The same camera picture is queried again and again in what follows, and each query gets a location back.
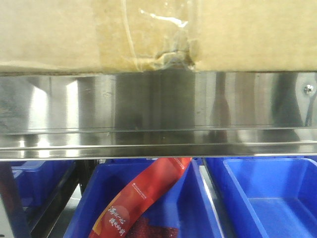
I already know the shelf rail screw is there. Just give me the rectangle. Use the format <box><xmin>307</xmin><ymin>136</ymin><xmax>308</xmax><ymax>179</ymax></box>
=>
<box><xmin>303</xmin><ymin>84</ymin><xmax>314</xmax><ymax>95</ymax></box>

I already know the red snack package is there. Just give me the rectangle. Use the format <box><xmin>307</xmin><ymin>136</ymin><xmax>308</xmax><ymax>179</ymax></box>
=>
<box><xmin>88</xmin><ymin>157</ymin><xmax>192</xmax><ymax>238</ymax></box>

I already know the blue bin lower left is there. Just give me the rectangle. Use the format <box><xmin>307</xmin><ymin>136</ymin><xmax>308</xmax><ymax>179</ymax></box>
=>
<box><xmin>10</xmin><ymin>160</ymin><xmax>74</xmax><ymax>207</ymax></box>

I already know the blue bin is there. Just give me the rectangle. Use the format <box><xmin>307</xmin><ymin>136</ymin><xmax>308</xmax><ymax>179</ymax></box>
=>
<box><xmin>206</xmin><ymin>157</ymin><xmax>317</xmax><ymax>238</ymax></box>
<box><xmin>10</xmin><ymin>160</ymin><xmax>74</xmax><ymax>207</ymax></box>
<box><xmin>64</xmin><ymin>160</ymin><xmax>222</xmax><ymax>238</ymax></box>

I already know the black shelf frame bar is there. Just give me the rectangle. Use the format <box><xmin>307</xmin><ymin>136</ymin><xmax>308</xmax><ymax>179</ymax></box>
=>
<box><xmin>26</xmin><ymin>160</ymin><xmax>99</xmax><ymax>238</ymax></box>

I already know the blue bin lower right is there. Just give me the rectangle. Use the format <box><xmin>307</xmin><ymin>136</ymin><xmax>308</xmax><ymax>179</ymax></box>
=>
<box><xmin>206</xmin><ymin>157</ymin><xmax>317</xmax><ymax>238</ymax></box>

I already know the stainless steel shelf rail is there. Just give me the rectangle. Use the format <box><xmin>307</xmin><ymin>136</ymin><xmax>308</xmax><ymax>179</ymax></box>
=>
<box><xmin>0</xmin><ymin>70</ymin><xmax>317</xmax><ymax>161</ymax></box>

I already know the brown cardboard carton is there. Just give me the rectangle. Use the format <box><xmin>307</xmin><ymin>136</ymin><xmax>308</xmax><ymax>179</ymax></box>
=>
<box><xmin>0</xmin><ymin>0</ymin><xmax>317</xmax><ymax>74</ymax></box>

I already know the blue bin lower middle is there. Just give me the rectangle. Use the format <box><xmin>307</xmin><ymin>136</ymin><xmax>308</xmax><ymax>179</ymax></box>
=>
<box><xmin>64</xmin><ymin>160</ymin><xmax>222</xmax><ymax>238</ymax></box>

